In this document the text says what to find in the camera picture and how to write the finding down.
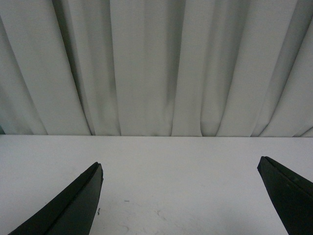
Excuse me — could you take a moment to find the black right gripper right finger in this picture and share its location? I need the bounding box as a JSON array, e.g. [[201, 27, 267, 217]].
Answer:
[[257, 156, 313, 235]]

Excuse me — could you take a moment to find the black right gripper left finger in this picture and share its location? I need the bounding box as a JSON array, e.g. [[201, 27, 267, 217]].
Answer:
[[10, 162, 103, 235]]

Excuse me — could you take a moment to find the grey pleated curtain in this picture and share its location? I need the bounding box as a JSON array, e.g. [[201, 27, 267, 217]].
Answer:
[[0, 0, 313, 137]]

